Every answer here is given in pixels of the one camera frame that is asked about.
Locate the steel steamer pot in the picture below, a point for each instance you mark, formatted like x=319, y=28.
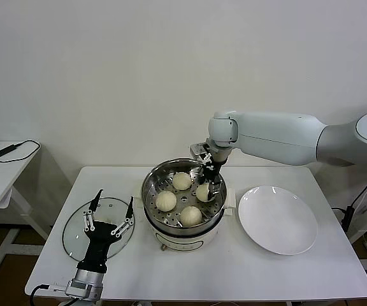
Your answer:
x=186, y=239

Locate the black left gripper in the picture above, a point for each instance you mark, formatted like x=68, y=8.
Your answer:
x=97, y=242

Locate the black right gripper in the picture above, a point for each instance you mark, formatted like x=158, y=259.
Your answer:
x=210, y=173

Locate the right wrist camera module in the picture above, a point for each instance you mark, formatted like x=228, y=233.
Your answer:
x=198, y=150

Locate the perforated steel steamer basket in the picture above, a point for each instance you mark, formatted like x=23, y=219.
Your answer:
x=148, y=191

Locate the round glass lid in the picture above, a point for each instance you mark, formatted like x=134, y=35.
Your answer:
x=75, y=229

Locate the flat black power adapter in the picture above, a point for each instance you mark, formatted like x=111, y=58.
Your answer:
x=5, y=150

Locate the white steamed baozi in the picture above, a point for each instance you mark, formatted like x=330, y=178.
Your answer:
x=182, y=180
x=166, y=201
x=202, y=192
x=190, y=215

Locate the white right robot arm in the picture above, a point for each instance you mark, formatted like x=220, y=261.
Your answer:
x=279, y=137

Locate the round white plate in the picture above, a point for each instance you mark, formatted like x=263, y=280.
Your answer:
x=276, y=220

